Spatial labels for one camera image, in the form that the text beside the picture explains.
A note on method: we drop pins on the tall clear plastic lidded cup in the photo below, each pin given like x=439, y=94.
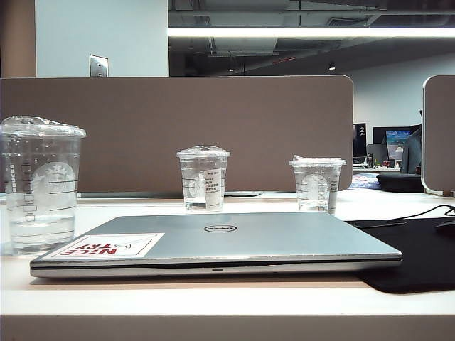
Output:
x=39, y=184

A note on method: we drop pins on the clear cup with white label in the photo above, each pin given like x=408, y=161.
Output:
x=199, y=177

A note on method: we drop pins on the silver Dell laptop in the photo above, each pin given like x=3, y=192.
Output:
x=249, y=241

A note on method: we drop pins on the short clear cup, crumpled lid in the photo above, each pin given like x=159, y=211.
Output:
x=313, y=184

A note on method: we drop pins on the wide brown desk partition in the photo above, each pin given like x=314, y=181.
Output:
x=213, y=135

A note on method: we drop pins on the dark sign with numeral two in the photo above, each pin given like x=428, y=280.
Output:
x=360, y=140

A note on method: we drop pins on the colourful patterned mat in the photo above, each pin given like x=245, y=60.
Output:
x=366, y=180

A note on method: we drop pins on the white Nice Try sticker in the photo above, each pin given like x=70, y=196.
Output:
x=106, y=246

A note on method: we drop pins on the black ceiling spot lamp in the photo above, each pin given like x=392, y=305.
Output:
x=332, y=65

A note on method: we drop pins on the long ceiling light strip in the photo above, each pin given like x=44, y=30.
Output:
x=302, y=32

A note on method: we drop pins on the background computer monitor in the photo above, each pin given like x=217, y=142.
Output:
x=391, y=142

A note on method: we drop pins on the black round cushion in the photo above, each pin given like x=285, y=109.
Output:
x=400, y=182

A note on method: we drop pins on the seated person in grey jacket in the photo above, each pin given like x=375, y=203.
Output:
x=414, y=152

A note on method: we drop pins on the black mouse pad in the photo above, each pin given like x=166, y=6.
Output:
x=409, y=255

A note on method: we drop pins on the narrow brown white-edged partition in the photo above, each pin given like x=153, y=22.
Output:
x=440, y=142

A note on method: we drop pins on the silver partition base rail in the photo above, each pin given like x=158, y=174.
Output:
x=135, y=194

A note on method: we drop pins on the metal wall switch plate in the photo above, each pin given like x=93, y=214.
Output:
x=99, y=65

